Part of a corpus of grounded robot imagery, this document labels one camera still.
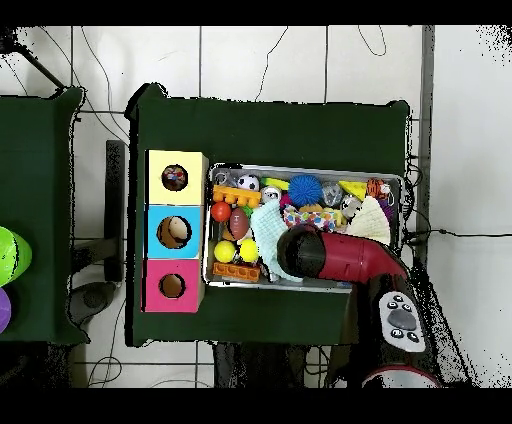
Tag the mint green knitted cloth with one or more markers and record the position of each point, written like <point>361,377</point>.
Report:
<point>266,228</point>

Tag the white cloth with colourful spots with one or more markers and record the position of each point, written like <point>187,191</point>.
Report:
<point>174,176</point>
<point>308,218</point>

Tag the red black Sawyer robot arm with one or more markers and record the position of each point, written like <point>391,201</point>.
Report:
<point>348,256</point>

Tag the wooden box with three holes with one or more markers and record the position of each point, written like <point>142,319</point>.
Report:
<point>188,192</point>

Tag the metal mesh bin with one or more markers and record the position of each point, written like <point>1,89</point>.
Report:
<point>248,284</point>

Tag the brown toy football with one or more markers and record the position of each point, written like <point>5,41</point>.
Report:
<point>238,224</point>

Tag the silver drink can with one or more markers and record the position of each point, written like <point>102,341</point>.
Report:
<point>270,194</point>

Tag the orange toy building brick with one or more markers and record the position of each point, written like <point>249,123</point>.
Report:
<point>236,195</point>

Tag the small soccer ball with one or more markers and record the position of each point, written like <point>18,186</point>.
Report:
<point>248,182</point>

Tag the orange ball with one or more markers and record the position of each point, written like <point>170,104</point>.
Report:
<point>220,211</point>

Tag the large yellow ball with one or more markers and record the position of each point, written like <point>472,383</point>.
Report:
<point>248,250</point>

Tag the small yellow ball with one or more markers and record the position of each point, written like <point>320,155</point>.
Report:
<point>224,252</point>

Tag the blue spiky ball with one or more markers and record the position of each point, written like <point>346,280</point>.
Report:
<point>305,190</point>

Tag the orange ribbed toy block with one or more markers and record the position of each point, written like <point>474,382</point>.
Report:
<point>236,272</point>

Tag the dark green tablecloth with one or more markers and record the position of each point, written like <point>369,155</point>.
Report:
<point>280,132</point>

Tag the cream knitted cloth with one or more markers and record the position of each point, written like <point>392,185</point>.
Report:
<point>372,224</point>

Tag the dark green side table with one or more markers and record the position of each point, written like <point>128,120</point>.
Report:
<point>36,180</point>

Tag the lime green bowl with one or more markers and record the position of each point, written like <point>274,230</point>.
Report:
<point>12,256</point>

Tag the purple bowl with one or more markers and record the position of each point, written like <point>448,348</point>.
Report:
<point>4,310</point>

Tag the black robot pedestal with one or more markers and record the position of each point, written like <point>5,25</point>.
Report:
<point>256,368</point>

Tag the grey metal rail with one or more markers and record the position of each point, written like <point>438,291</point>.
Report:
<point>427,80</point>

